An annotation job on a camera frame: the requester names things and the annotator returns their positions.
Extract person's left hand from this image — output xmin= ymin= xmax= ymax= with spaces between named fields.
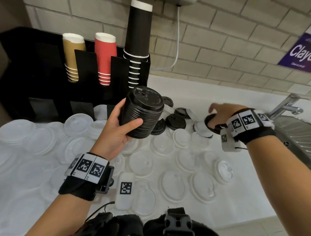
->
xmin=90 ymin=98 xmax=144 ymax=161

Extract person's right hand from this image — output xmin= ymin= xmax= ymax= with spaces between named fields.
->
xmin=208 ymin=103 xmax=248 ymax=129

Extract white lids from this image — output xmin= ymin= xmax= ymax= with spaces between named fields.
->
xmin=0 ymin=104 xmax=235 ymax=219

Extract stack of black lids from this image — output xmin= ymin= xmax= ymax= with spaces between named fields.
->
xmin=118 ymin=85 xmax=165 ymax=139

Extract black cup holder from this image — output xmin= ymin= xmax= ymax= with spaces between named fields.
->
xmin=0 ymin=27 xmax=151 ymax=122

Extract person's right forearm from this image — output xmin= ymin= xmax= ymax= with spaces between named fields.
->
xmin=245 ymin=135 xmax=311 ymax=236

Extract person's left forearm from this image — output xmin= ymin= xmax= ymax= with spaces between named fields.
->
xmin=25 ymin=193 xmax=98 ymax=236

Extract black right wrist marker band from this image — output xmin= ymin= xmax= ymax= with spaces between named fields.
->
xmin=226 ymin=108 xmax=276 ymax=145

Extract black wrist marker band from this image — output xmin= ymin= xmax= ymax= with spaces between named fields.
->
xmin=226 ymin=108 xmax=276 ymax=145
xmin=58 ymin=152 xmax=115 ymax=201

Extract steel faucet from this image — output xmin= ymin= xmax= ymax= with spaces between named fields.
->
xmin=267 ymin=93 xmax=311 ymax=120

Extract black left wrist marker band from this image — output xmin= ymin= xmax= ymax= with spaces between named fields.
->
xmin=58 ymin=152 xmax=115 ymax=201

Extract steel sink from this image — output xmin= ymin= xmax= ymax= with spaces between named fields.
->
xmin=272 ymin=115 xmax=311 ymax=170

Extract stack of red paper cups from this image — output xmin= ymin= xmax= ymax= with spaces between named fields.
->
xmin=94 ymin=32 xmax=118 ymax=86

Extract black chest harness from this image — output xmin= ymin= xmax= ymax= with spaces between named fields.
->
xmin=75 ymin=207 xmax=219 ymax=236

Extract stack of gold paper cups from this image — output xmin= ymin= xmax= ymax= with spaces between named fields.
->
xmin=62 ymin=33 xmax=87 ymax=83

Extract stack of black paper cups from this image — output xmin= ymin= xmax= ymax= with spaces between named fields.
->
xmin=123 ymin=0 xmax=153 ymax=89

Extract blue wall sign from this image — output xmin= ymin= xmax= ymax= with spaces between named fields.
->
xmin=278 ymin=25 xmax=311 ymax=73

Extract white wall cable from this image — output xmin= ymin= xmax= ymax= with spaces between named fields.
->
xmin=150 ymin=6 xmax=180 ymax=71

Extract grey wall-mounted appliance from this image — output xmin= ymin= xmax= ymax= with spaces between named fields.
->
xmin=165 ymin=0 xmax=197 ymax=6

